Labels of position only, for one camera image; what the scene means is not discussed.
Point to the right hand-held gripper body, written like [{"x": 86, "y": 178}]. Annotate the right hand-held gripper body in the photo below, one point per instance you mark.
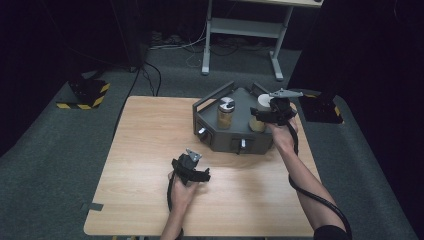
[{"x": 281, "y": 108}]

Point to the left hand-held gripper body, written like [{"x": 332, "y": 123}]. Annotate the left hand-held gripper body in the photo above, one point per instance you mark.
[{"x": 188, "y": 170}]

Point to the white-lid spice jar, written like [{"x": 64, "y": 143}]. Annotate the white-lid spice jar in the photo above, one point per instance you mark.
[{"x": 261, "y": 101}]

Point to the silver-lid spice jar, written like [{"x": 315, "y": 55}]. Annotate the silver-lid spice jar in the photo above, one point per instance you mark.
[{"x": 225, "y": 113}]

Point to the dark grey corner rack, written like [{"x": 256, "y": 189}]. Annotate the dark grey corner rack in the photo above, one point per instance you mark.
[{"x": 213, "y": 136}]

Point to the person's right hand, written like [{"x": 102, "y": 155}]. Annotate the person's right hand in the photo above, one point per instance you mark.
[{"x": 281, "y": 136}]

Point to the person's left hand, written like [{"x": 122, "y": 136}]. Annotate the person's left hand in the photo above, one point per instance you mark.
[{"x": 181, "y": 195}]

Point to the black yellow striped base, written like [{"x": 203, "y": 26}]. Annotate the black yellow striped base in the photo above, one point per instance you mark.
[
  {"x": 321, "y": 108},
  {"x": 88, "y": 95}
]

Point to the grey metal desk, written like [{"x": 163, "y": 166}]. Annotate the grey metal desk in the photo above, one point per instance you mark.
[{"x": 246, "y": 28}]

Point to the grey tape strip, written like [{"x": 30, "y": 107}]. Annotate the grey tape strip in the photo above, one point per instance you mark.
[{"x": 92, "y": 206}]

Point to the black stand pole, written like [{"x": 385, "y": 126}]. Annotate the black stand pole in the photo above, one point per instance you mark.
[{"x": 131, "y": 33}]

